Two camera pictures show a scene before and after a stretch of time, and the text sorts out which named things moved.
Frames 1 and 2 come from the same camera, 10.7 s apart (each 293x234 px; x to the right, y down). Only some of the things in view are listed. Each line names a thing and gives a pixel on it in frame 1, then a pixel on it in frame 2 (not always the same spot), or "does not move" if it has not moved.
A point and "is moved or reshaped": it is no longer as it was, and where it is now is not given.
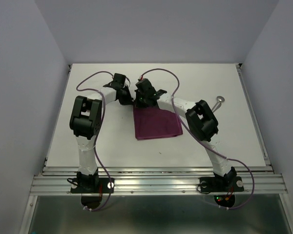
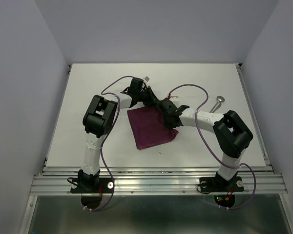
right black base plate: (217, 184) does not move
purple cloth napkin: (153, 123) is moved or reshaped
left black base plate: (92, 185) does not move
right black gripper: (137, 104) -> (168, 124)
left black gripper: (129, 100) -> (152, 100)
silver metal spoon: (219, 99) does not move
